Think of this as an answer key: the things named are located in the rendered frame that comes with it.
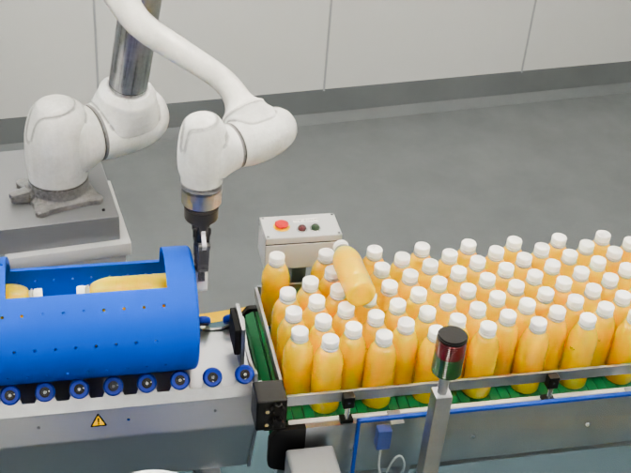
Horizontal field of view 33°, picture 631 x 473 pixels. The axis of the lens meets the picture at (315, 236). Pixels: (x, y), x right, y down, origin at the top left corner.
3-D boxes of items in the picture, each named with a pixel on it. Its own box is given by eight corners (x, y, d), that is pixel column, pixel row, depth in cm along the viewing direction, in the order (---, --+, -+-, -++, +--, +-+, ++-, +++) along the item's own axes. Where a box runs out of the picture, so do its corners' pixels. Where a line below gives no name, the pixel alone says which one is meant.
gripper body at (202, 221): (221, 212, 230) (220, 247, 235) (216, 191, 237) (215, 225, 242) (186, 214, 228) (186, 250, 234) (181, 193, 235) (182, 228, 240)
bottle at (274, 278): (282, 308, 278) (285, 251, 268) (290, 325, 273) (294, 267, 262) (255, 312, 276) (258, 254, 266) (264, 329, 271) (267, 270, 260)
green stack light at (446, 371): (426, 361, 226) (430, 343, 223) (455, 358, 227) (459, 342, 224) (436, 382, 220) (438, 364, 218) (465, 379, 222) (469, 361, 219)
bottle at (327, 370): (322, 419, 246) (329, 358, 235) (302, 402, 250) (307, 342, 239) (345, 406, 250) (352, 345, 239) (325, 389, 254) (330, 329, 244)
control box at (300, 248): (257, 248, 283) (259, 216, 277) (330, 243, 287) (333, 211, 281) (264, 270, 275) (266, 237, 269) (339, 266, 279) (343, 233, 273)
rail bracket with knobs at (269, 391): (249, 408, 247) (250, 375, 241) (279, 405, 249) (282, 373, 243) (255, 439, 239) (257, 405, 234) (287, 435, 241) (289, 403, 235)
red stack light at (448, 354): (430, 343, 223) (432, 329, 220) (459, 341, 224) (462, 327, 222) (439, 364, 218) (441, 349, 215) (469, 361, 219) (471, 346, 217)
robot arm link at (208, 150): (195, 199, 223) (246, 180, 230) (195, 133, 214) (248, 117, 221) (167, 175, 230) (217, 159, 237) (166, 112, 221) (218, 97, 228)
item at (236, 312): (227, 343, 261) (229, 303, 254) (238, 343, 262) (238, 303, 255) (234, 371, 253) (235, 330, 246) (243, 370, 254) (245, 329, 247)
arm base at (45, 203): (0, 187, 284) (-2, 169, 281) (80, 170, 294) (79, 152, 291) (22, 222, 271) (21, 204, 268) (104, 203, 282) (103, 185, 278)
